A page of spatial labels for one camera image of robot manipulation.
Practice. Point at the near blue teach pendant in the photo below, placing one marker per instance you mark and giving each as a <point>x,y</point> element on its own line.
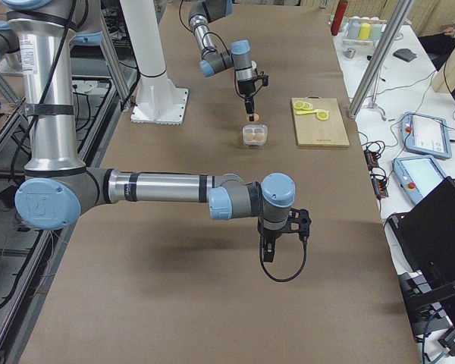
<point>418,175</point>

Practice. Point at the clear plastic egg box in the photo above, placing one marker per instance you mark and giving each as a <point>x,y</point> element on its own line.
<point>255,128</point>

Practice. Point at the far blue teach pendant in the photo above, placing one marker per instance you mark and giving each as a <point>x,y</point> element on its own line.
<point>425,134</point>

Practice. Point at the red cylindrical bottle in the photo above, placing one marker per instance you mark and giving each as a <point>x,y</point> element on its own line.
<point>338,16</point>

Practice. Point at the small metal cup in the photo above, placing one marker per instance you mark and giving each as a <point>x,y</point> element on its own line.
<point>350,53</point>

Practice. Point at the yellow plastic knife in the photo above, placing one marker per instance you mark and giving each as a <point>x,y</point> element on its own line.
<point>312,111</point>

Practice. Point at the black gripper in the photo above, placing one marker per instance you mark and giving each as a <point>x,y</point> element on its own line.
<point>271,235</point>
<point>245,87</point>

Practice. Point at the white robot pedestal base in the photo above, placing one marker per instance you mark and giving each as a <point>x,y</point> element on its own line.
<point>157,100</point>

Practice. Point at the aluminium frame post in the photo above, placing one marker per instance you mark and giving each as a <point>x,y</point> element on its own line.
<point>369,81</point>

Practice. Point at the grey cup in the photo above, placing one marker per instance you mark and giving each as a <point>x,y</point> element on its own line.
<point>353,29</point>

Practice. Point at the blue teach pendant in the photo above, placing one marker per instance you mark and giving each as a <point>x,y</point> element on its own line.
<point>425,134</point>
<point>418,175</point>

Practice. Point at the yellow cup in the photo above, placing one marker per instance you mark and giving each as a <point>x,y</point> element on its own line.
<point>364,31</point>

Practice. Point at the black power strip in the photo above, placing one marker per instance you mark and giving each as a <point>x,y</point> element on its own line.
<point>377,174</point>

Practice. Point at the bamboo cutting board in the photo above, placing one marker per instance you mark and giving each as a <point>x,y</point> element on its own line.
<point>312,132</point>

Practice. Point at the dark grey pad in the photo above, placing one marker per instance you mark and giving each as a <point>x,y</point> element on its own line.
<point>406,55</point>

